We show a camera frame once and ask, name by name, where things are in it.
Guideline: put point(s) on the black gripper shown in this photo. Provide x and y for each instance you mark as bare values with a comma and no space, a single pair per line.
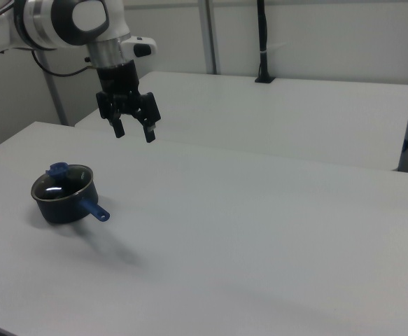
119,80

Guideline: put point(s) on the glass lid with blue knob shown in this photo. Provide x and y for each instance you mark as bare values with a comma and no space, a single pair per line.
57,169

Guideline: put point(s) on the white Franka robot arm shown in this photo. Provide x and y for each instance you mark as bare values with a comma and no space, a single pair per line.
42,21

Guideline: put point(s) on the black pole with clamp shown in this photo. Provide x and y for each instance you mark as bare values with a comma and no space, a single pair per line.
262,35

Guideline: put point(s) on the white table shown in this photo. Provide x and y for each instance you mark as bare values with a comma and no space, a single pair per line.
294,115

